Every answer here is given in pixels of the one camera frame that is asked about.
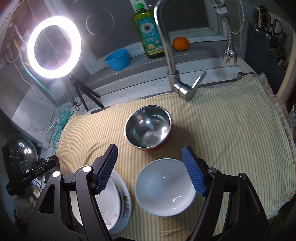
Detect white plate grey leaf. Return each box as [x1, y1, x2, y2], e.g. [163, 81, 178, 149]
[70, 172, 122, 232]

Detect white cable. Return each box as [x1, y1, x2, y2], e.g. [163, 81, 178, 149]
[14, 62, 55, 121]

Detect pink blossom deep plate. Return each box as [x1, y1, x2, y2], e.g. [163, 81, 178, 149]
[109, 171, 132, 235]

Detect orange fruit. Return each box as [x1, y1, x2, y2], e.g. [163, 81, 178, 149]
[172, 37, 190, 51]

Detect teal power cable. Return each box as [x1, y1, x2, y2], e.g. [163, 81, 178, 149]
[18, 53, 72, 149]

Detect blue plastic cup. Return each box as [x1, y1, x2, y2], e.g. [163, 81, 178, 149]
[105, 48, 129, 71]

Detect green dish soap bottle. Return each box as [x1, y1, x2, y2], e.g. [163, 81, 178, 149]
[134, 3, 165, 59]

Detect large steel bowl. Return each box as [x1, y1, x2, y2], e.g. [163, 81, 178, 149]
[45, 155, 71, 183]

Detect pull-out spray hose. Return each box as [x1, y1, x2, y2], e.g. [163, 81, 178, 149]
[209, 0, 246, 67]

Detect red rose deep plate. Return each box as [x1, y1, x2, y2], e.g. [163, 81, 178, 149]
[107, 170, 124, 230]

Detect black tripod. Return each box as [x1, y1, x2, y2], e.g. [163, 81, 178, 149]
[69, 74, 104, 111]

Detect pale green ceramic bowl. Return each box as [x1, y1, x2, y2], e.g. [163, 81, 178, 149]
[134, 158, 196, 217]

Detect ring light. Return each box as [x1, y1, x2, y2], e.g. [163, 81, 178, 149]
[27, 16, 82, 79]

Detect red steel bowl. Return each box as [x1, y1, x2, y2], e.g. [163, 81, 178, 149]
[123, 105, 172, 151]

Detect dark knife block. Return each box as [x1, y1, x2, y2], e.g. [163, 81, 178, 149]
[244, 28, 286, 83]

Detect black scissors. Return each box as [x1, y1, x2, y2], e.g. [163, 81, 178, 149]
[260, 13, 287, 56]

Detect chrome faucet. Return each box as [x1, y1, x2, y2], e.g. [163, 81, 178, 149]
[154, 0, 207, 101]

